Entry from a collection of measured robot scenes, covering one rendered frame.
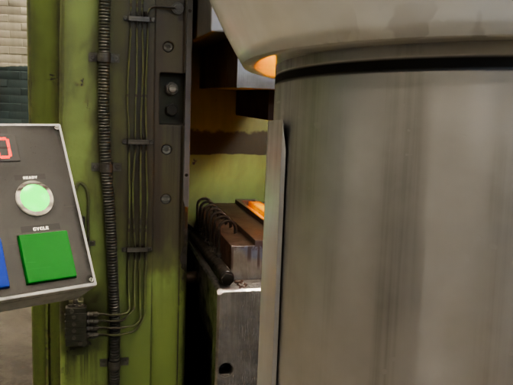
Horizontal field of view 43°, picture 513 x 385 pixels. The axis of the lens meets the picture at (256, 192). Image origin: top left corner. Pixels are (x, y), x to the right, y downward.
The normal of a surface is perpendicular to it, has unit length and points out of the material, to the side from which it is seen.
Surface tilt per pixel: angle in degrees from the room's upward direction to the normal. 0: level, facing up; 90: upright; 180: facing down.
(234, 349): 90
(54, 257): 60
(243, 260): 90
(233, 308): 90
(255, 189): 90
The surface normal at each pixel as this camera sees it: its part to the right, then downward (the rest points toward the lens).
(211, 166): 0.24, 0.15
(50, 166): 0.56, -0.37
